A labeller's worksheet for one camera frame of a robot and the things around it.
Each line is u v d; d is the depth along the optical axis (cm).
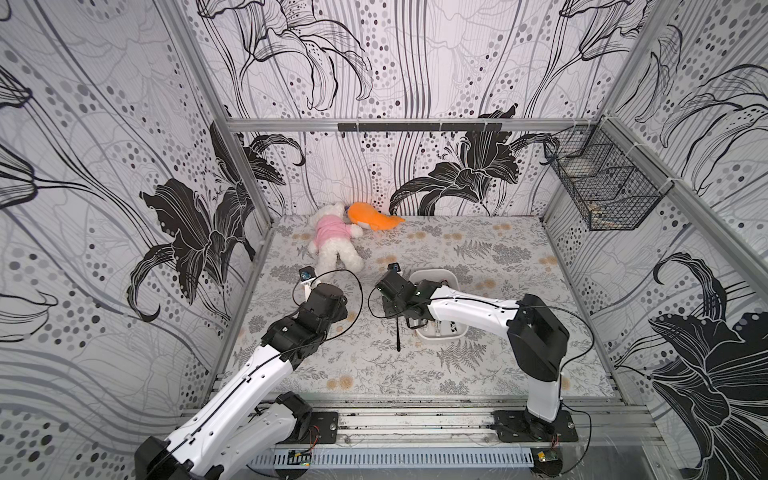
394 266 79
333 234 103
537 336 51
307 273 66
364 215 114
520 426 72
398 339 88
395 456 76
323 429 73
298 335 51
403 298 66
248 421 56
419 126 92
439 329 88
